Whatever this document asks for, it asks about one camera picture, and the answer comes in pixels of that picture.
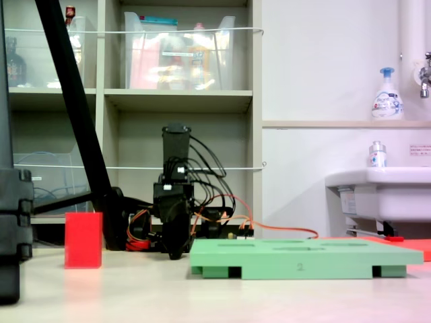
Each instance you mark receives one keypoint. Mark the small orange flat plate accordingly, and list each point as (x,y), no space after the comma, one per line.
(417,247)

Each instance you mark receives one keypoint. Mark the green shape-hole board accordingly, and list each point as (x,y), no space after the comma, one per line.
(303,259)

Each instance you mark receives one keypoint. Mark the circuit board with USB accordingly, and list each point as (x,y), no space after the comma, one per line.
(231,236)

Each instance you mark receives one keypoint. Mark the small clear sanitizer bottle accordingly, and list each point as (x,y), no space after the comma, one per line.
(377,156)

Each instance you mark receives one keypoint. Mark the white foam soap bottle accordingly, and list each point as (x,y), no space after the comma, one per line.
(387,101)

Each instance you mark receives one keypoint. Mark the metal faucet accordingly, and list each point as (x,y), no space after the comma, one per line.
(425,75)

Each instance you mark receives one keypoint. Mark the dark glass bottle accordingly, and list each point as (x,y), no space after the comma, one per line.
(15,67)

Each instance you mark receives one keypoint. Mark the white sink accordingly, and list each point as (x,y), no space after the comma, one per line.
(387,198)

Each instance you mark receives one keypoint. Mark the red square block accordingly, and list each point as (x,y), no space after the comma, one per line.
(83,240)

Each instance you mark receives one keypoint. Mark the beige shelf unit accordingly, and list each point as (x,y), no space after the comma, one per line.
(178,97)

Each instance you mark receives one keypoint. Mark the zip bag blue top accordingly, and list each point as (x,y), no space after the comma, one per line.
(158,23)

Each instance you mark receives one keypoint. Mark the clear bin with supplies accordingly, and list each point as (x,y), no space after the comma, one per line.
(151,67)

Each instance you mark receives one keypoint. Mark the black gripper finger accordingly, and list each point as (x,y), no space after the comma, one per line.
(188,225)
(173,235)

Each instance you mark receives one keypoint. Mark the small red flat piece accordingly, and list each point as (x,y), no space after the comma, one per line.
(394,239)

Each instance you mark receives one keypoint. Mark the black tripod brace strut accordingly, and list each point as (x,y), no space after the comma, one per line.
(60,203)

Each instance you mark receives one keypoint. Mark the notched black tripod leg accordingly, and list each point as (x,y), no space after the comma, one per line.
(13,218)

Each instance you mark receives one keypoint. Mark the red printed base clamp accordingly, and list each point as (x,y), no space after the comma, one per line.
(134,245)

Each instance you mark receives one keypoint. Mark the clear bin with bottles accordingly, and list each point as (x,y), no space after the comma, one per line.
(30,43)

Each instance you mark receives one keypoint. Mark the yellow bottle pink cap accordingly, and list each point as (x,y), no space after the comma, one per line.
(200,54)

